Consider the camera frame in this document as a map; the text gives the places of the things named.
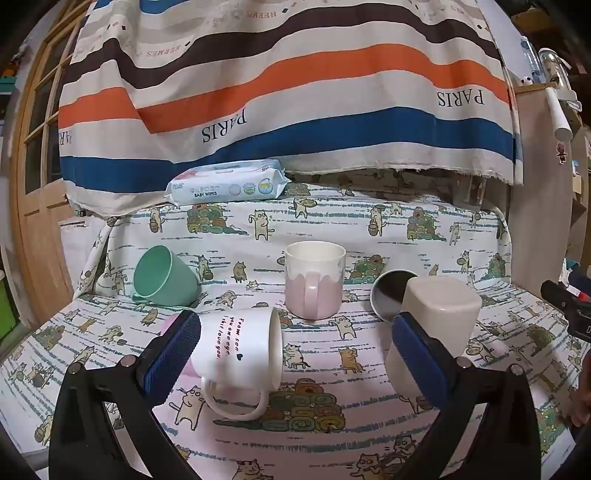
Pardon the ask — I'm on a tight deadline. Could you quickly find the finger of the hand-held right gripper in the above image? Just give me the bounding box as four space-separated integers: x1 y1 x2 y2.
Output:
540 279 583 315

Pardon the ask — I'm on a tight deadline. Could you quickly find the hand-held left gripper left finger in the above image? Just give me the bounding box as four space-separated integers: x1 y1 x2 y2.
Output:
48 309 202 480

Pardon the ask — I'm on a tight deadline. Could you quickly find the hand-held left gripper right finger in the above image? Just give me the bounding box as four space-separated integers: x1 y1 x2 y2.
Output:
392 311 541 480

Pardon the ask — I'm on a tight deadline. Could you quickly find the white mug with text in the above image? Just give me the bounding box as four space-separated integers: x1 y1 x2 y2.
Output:
187 307 283 422

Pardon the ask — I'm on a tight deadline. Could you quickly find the beige square cup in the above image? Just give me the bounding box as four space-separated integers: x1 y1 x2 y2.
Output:
385 276 483 400

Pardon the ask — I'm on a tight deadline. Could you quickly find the green plastic cup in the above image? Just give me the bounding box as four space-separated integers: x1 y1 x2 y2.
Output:
132 245 201 308

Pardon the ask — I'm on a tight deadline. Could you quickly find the white cup with dark inside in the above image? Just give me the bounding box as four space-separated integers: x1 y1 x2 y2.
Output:
370 269 419 322

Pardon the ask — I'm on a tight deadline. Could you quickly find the person's right hand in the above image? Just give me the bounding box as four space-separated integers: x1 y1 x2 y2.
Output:
570 354 591 428

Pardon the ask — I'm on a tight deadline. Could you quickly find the pink and white mug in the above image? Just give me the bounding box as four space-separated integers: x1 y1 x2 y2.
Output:
283 241 347 322

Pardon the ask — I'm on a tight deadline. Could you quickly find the cat printed tablecloth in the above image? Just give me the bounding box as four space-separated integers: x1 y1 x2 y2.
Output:
0 170 583 480

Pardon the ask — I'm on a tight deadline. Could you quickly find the baby wipes pack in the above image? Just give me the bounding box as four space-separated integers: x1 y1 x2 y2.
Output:
165 159 292 204

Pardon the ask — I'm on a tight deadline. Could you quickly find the white cylinder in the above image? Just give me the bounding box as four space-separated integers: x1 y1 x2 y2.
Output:
544 87 574 142

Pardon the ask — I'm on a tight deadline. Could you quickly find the wooden door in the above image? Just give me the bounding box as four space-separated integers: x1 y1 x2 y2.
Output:
8 0 95 326

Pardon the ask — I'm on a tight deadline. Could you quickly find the clear water bottle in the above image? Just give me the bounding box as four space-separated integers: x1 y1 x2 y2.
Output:
537 47 572 89

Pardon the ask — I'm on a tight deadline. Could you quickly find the striped cloth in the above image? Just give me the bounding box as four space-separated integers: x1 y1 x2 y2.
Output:
57 0 526 219

